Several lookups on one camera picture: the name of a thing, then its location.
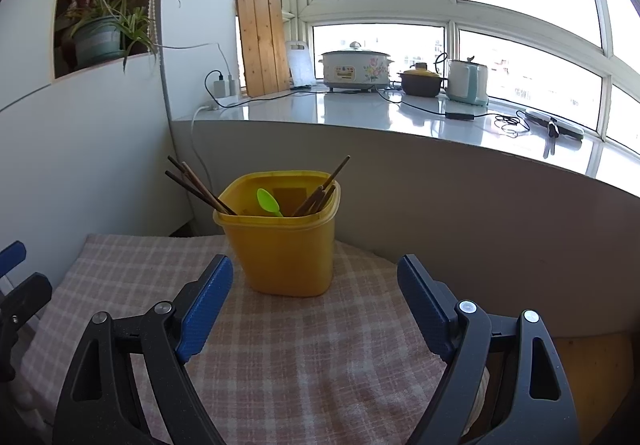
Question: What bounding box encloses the white and mint kettle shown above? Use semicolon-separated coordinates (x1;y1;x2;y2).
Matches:
445;56;490;107

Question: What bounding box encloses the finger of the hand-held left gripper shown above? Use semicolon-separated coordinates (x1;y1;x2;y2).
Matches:
0;240;27;278
0;272;53;382

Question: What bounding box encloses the white power strip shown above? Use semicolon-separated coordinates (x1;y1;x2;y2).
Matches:
517;109;585;140

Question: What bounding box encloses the green plastic spoon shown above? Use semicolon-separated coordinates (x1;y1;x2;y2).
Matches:
256;188;285;218

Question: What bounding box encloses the pink checked cloth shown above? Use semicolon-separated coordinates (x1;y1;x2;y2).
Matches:
20;232;451;445

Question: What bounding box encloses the white cutting board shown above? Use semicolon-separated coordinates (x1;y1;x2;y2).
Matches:
285;40;316;90

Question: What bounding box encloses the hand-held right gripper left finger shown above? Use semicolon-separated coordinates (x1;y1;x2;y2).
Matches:
52;253;235;445

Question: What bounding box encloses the black power cord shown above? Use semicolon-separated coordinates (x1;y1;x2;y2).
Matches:
375;89;493;122

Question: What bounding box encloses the yellow plastic container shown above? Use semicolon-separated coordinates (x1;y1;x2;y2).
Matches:
212;169;342;298

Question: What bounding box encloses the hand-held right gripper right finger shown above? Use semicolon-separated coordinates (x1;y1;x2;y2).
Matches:
396;253;581;445

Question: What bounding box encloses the black charger cable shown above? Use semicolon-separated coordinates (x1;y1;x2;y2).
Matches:
204;70;321;108

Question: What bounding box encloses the white floral electric cooker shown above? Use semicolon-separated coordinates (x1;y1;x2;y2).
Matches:
319;41;394;93

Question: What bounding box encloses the beige woven cushion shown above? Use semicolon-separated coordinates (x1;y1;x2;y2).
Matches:
460;364;492;436

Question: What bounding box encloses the white window frame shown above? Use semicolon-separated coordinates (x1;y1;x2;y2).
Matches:
277;0;640;156

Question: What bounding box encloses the white windowsill counter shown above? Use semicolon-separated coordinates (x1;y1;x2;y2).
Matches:
170;90;640;198

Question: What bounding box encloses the thin tangled black cable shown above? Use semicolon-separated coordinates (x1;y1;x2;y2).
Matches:
494;111;532;140

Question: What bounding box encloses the wooden stool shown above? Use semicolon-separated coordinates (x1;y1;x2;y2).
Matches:
550;332;633;431

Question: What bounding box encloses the potted spider plant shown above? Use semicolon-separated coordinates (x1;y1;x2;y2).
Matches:
57;0;181;73

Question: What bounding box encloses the wooden plank board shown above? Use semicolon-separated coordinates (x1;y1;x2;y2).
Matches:
235;0;292;98

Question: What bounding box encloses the dark brown chopstick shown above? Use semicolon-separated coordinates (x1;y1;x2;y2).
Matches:
166;155;230;213

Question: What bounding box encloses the brown pot with yellow lid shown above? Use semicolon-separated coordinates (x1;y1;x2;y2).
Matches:
397;62;447;98

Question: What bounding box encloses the brown wooden chopstick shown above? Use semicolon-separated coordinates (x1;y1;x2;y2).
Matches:
181;161;236;215

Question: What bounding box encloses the small black device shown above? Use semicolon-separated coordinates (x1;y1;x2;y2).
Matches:
542;116;560;160

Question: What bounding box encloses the white cable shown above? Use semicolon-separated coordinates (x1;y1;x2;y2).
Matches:
190;102;221;186

